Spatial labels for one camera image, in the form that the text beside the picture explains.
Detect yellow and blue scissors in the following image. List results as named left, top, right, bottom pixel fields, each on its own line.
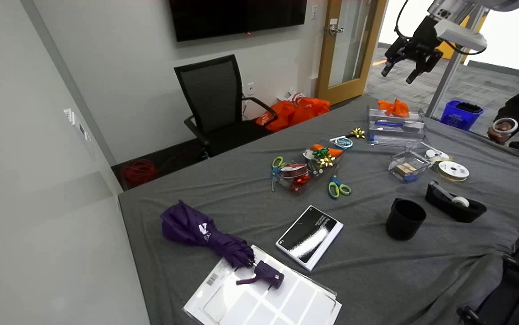
left=270, top=156, right=292, bottom=193

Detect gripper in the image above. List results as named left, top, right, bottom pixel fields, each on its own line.
left=381, top=16, right=443, bottom=85

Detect white label sheet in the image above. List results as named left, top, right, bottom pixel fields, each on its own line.
left=182, top=245, right=342, bottom=325

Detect white and gold ribbon spool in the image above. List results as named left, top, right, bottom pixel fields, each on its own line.
left=436, top=160, right=470, bottom=182

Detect wooden door with glass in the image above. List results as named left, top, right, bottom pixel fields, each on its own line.
left=317, top=0, right=388, bottom=106

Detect orange crumpled bag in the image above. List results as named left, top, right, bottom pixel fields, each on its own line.
left=377, top=98, right=410, bottom=118

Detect grey table cloth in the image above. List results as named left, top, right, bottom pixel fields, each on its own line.
left=118, top=93, right=519, bottom=325

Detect white wall thermostat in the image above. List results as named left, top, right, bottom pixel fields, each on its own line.
left=63, top=108, right=91, bottom=141

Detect red gift bow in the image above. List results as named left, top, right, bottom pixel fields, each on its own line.
left=291, top=175, right=312, bottom=193

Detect black tape dispenser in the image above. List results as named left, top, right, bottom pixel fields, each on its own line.
left=424, top=180, right=487, bottom=223

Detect clear drawer organiser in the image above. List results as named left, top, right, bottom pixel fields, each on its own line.
left=366, top=104, right=426, bottom=148

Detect orange plastic bag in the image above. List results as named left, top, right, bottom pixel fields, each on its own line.
left=255, top=97, right=331, bottom=133

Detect clear plastic tray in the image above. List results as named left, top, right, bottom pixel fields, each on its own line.
left=275, top=143, right=346, bottom=196

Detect black mesh office chair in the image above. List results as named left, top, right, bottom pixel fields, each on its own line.
left=173, top=54, right=279, bottom=159

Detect wall-mounted black screen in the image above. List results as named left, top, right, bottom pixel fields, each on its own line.
left=169, top=0, right=308, bottom=42

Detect small clear container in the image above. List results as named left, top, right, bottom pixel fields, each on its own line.
left=388, top=149, right=432, bottom=184

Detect green and blue scissors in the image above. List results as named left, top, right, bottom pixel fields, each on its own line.
left=327, top=175, right=352, bottom=200

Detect black and white booklet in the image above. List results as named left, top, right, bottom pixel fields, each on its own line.
left=275, top=205, right=344, bottom=272

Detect purple folded umbrella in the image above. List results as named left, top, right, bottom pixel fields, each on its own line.
left=159, top=200, right=285, bottom=290

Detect metal partition post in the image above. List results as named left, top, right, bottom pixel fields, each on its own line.
left=425, top=9, right=488, bottom=118

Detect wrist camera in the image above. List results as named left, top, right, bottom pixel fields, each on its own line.
left=435, top=20, right=488, bottom=52

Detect coil of red cable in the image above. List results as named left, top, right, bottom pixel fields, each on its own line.
left=121, top=159, right=159, bottom=186

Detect white and blue spool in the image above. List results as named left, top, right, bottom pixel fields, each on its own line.
left=329, top=135, right=354, bottom=150

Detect red ribbon spool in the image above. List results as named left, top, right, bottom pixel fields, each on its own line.
left=280, top=163, right=309, bottom=179

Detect black cup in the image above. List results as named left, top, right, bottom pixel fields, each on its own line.
left=385, top=197, right=427, bottom=241

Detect blue bin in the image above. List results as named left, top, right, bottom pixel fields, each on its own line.
left=440, top=100, right=484, bottom=132

